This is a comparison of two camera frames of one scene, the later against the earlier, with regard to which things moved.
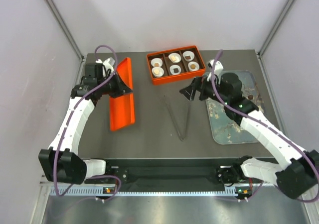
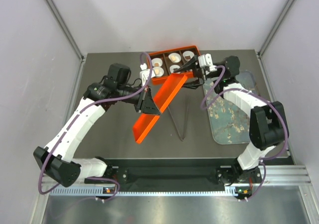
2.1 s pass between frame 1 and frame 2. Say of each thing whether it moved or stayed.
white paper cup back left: stayed
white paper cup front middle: stayed
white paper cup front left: stayed
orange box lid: moved
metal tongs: stayed
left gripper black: moved
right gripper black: moved
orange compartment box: stayed
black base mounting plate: stayed
